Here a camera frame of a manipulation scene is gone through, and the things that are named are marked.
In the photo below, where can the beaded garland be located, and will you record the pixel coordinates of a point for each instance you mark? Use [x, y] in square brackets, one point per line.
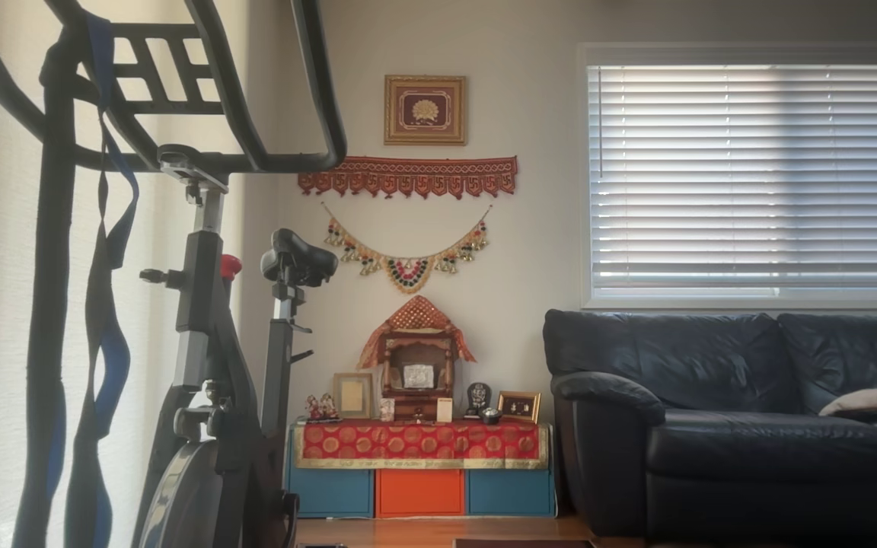
[406, 274]

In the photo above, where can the wooden shrine with canopy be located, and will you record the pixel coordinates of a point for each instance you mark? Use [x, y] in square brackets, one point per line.
[416, 358]

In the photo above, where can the dark idol plaque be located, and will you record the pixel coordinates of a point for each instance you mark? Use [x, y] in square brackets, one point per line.
[478, 397]

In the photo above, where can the white card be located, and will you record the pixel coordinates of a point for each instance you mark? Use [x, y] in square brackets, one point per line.
[444, 409]

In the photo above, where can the small dark bowl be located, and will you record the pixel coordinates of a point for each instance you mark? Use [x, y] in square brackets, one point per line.
[490, 415]

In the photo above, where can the red gold patterned cloth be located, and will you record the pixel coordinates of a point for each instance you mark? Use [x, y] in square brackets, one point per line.
[419, 443]

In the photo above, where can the small figurines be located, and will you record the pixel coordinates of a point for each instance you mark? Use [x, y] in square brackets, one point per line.
[320, 409]

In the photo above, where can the blue and orange cabinet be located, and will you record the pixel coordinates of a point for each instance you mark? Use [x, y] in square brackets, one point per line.
[419, 495]

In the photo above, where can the black exercise bike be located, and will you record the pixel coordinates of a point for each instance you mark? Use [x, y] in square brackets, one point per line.
[210, 320]

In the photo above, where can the sheer white curtain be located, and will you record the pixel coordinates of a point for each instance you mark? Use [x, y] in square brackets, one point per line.
[153, 228]

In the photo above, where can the black leather sofa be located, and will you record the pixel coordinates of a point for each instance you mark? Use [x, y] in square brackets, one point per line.
[712, 426]

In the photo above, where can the white window blind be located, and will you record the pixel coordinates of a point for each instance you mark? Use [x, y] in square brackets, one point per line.
[751, 175]

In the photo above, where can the red embroidered wall hanging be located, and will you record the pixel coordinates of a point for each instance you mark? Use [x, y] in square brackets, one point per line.
[408, 175]

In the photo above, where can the pale picture frame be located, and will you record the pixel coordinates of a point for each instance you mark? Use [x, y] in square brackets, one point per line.
[352, 396]

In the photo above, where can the small gold picture frame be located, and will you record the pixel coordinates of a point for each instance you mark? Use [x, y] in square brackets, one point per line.
[519, 407]

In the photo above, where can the gold framed wall picture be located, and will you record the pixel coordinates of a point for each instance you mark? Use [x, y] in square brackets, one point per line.
[425, 110]

